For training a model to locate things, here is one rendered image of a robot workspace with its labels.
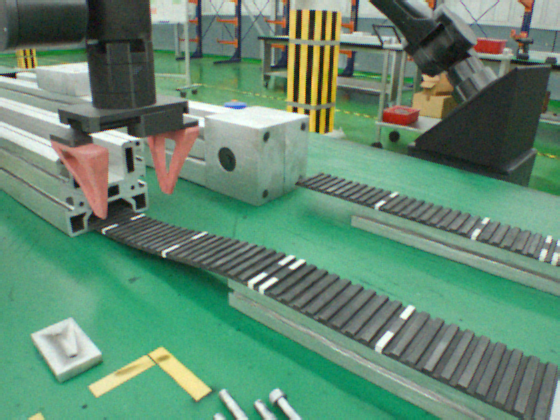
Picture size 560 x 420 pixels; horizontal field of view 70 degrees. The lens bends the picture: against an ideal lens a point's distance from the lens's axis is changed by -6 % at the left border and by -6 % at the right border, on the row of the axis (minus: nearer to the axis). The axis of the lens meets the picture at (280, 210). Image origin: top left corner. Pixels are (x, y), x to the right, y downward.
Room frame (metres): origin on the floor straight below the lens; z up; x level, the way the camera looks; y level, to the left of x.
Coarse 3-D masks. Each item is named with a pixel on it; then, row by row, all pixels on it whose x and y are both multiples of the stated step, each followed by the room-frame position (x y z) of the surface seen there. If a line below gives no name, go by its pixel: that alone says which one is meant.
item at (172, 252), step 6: (198, 234) 0.35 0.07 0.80; (204, 234) 0.35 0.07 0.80; (210, 234) 0.35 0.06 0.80; (186, 240) 0.34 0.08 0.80; (192, 240) 0.34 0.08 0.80; (198, 240) 0.33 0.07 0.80; (204, 240) 0.33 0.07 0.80; (174, 246) 0.32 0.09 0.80; (180, 246) 0.32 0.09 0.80; (186, 246) 0.32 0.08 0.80; (192, 246) 0.32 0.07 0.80; (162, 252) 0.31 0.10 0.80; (168, 252) 0.31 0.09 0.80; (174, 252) 0.31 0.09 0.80; (180, 252) 0.31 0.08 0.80; (174, 258) 0.30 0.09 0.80
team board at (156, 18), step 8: (152, 0) 6.14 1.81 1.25; (160, 0) 6.09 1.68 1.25; (168, 0) 6.04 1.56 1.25; (176, 0) 5.99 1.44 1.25; (184, 0) 5.94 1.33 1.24; (152, 8) 6.13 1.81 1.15; (160, 8) 6.09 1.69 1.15; (168, 8) 6.04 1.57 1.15; (176, 8) 5.99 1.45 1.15; (184, 8) 5.94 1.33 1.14; (152, 16) 6.15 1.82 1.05; (160, 16) 6.09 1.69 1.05; (168, 16) 6.04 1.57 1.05; (176, 16) 5.99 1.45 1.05; (184, 16) 5.95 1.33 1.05; (184, 24) 5.99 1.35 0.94; (184, 32) 5.99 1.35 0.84; (184, 88) 5.85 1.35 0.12; (184, 96) 5.84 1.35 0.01
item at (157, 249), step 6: (180, 234) 0.35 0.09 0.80; (186, 234) 0.35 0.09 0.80; (192, 234) 0.35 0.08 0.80; (168, 240) 0.34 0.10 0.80; (174, 240) 0.34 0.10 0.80; (180, 240) 0.34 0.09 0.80; (156, 246) 0.33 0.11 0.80; (162, 246) 0.33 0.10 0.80; (168, 246) 0.33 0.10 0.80; (150, 252) 0.32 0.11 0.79; (156, 252) 0.32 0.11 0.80
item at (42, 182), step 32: (0, 128) 0.49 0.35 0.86; (32, 128) 0.58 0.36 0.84; (64, 128) 0.51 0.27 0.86; (0, 160) 0.48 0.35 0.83; (32, 160) 0.41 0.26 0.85; (128, 160) 0.45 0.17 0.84; (32, 192) 0.42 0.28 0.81; (64, 192) 0.37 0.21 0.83; (128, 192) 0.43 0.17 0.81; (64, 224) 0.38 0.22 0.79
